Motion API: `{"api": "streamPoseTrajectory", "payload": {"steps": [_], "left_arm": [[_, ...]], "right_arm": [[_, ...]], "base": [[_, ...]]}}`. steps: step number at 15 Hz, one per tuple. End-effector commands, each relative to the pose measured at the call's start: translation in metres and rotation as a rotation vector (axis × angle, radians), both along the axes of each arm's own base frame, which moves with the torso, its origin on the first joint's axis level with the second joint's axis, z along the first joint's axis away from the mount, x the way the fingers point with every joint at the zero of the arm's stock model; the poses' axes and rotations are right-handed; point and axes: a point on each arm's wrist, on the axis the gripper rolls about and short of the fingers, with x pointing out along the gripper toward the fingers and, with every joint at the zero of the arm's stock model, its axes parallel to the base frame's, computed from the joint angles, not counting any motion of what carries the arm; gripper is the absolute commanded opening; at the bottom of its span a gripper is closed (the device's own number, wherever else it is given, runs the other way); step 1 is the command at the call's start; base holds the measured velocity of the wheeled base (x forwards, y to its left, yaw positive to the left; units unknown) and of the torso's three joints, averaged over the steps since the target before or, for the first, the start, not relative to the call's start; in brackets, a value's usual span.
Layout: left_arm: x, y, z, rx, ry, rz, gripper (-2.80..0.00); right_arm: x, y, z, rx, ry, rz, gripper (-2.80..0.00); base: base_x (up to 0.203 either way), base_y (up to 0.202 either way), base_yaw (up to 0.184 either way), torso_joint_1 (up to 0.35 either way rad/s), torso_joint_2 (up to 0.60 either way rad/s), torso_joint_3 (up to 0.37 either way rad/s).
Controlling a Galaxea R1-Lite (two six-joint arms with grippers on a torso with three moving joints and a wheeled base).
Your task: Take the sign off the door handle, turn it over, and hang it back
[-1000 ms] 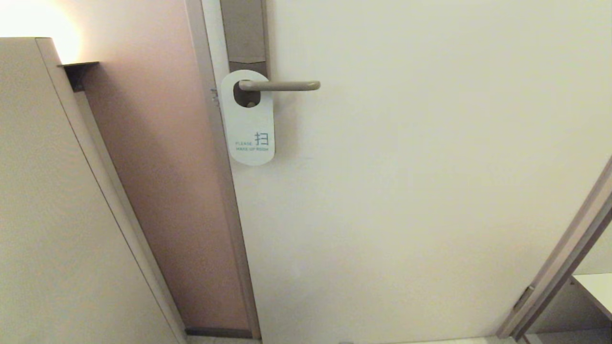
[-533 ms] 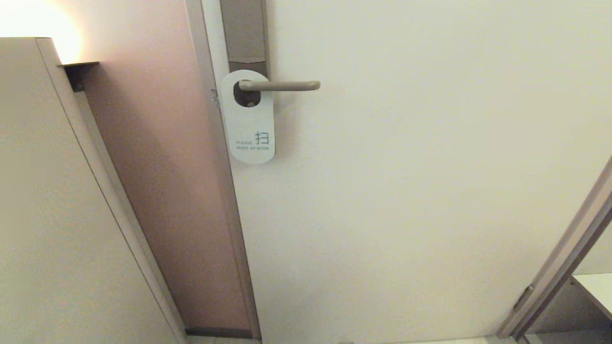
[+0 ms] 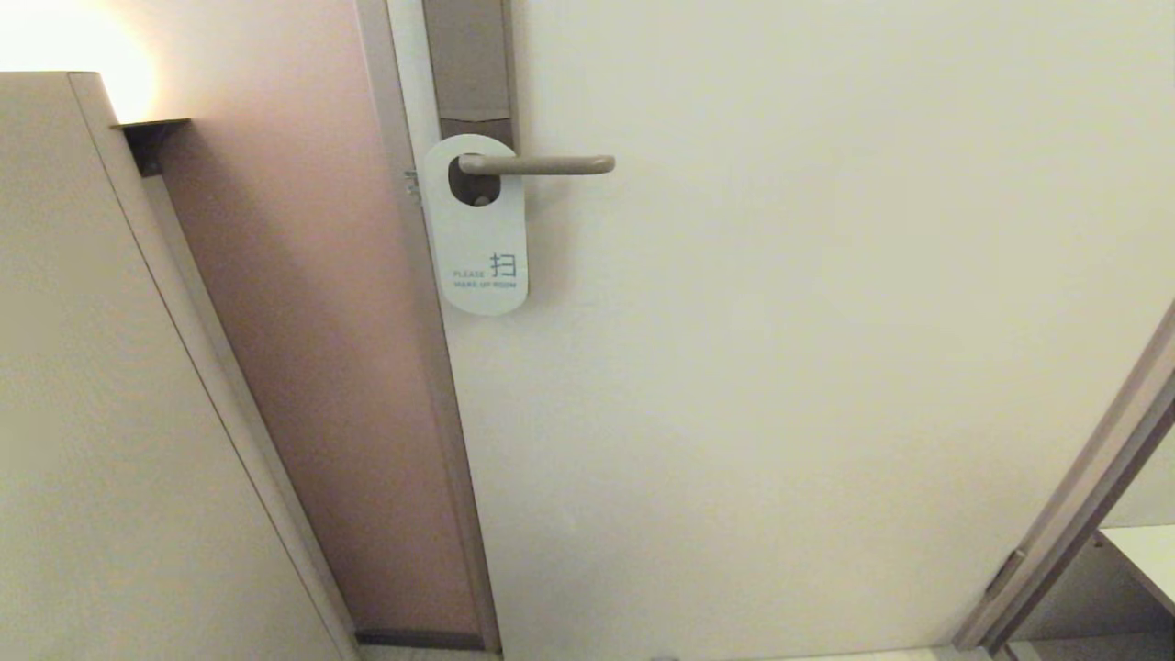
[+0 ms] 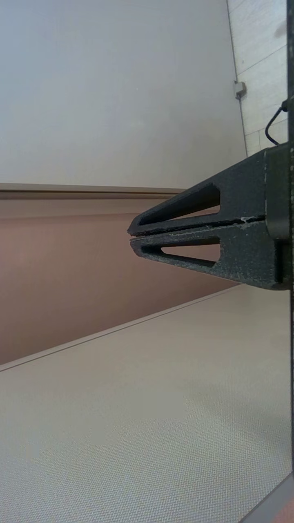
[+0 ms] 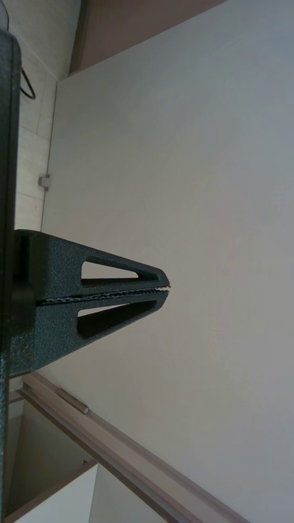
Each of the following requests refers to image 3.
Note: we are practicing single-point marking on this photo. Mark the blue and white door hanger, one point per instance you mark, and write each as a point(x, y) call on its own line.
point(477, 239)

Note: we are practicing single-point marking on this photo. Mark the white room door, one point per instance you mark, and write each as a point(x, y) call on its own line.
point(734, 459)

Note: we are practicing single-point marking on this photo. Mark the metal door latch bolt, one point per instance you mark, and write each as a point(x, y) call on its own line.
point(413, 184)

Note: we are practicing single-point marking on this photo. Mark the bronze door lock plate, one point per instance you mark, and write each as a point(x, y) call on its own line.
point(470, 55)

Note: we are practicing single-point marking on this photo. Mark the beige cabinet panel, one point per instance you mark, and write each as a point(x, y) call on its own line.
point(92, 551)

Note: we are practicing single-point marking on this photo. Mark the dark wall lamp fixture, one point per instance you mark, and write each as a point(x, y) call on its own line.
point(151, 140)

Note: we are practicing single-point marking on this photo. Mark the small metal frame hinge plate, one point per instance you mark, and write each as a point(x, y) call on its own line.
point(1006, 571)

